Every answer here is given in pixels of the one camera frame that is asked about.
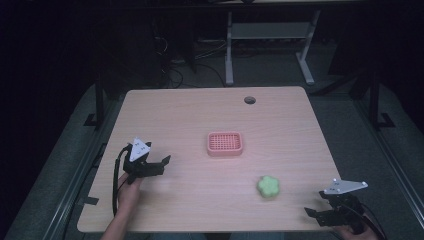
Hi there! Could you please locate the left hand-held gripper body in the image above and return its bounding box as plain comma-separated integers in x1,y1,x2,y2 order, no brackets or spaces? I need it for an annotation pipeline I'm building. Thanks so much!
122,136,166,186

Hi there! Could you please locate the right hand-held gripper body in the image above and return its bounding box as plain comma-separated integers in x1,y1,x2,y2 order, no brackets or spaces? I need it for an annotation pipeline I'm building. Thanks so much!
316,178,369,235

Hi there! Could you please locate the green flower-shaped soap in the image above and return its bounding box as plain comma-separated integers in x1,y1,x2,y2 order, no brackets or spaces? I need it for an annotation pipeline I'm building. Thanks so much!
256,175,281,199

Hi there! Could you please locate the pink soap dish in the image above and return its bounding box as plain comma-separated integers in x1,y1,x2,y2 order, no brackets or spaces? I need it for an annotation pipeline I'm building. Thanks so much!
206,131,244,158

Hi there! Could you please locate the person's right hand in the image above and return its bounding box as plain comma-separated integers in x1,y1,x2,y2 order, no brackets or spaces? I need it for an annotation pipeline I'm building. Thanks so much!
332,219,380,240

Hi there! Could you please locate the person's left hand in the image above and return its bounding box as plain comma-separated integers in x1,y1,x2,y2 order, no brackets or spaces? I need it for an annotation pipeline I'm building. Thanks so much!
116,172,143,218

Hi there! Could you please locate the black metal stand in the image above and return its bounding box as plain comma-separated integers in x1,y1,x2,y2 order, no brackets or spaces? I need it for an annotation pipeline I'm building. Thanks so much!
83,78,106,129
368,71,397,130

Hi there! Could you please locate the grey tape strip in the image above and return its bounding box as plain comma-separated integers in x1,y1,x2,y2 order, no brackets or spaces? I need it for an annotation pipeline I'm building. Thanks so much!
77,196,100,207

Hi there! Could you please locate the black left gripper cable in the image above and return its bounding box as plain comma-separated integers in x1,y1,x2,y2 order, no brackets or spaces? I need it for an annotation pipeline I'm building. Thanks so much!
112,146,132,218

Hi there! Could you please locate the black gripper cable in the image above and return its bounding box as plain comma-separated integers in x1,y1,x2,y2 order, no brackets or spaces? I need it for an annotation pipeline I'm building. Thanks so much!
112,146,132,218
349,202,388,240

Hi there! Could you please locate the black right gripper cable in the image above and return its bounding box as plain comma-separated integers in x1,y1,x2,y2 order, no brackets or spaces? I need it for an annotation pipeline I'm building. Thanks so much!
349,202,388,240

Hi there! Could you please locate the bundle of floor cables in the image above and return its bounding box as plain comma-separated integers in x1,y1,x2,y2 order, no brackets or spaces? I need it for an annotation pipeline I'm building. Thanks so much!
151,34,228,88

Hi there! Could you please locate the white metal desk frame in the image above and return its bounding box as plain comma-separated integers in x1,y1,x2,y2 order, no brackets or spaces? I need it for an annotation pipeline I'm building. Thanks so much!
224,9,322,87

